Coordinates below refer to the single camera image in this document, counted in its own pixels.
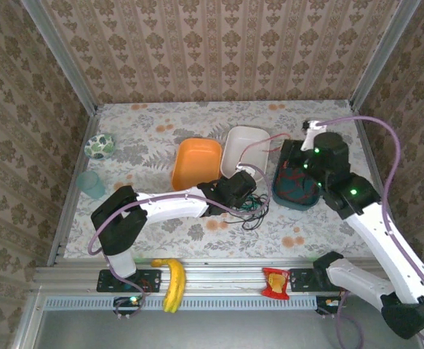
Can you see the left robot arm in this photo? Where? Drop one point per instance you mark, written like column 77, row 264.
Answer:
column 168, row 207

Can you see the teal plastic tray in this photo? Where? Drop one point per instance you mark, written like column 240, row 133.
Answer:
column 288, row 203

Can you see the white plastic tray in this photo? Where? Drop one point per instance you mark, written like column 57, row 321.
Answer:
column 246, row 145

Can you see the orange plastic tray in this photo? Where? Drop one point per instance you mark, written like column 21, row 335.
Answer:
column 195, row 163

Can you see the floral tablecloth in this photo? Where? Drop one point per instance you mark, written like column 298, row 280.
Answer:
column 204, row 120

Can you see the red snack packet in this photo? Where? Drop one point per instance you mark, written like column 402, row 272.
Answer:
column 275, row 283

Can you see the yellow banana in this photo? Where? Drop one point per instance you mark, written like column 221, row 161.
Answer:
column 177, row 280

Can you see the green patterned ball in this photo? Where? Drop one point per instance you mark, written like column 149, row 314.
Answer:
column 99, row 146

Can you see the translucent green cup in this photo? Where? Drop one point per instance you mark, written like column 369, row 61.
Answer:
column 89, row 184

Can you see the small black controller board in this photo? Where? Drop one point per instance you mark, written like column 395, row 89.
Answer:
column 124, row 304
column 328, row 304

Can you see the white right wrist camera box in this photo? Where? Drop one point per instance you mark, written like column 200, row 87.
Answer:
column 308, row 140

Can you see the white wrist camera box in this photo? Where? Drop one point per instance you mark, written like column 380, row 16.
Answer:
column 308, row 140
column 244, row 168

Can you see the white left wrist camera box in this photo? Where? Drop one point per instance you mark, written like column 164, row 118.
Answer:
column 244, row 168

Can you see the aluminium frame rail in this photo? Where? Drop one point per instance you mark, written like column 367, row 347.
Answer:
column 226, row 276

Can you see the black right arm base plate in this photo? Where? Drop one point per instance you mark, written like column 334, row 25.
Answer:
column 300, row 280

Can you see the aluminium frame post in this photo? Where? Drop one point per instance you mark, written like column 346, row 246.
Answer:
column 382, row 54
column 62, row 58

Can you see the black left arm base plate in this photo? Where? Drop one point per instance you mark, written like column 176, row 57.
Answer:
column 150, row 280

